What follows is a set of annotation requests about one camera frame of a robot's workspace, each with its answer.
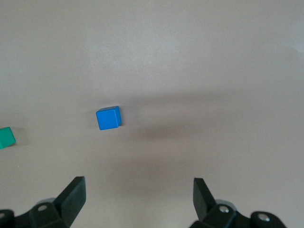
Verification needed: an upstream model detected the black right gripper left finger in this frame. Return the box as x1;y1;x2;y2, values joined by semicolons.
0;176;86;228

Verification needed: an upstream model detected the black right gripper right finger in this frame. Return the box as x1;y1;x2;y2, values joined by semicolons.
190;177;289;228

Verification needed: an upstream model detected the blue wooden cube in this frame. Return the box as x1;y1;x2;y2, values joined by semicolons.
95;105;122;131

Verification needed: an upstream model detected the green wooden cube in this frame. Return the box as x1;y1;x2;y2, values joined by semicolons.
0;126;17;150

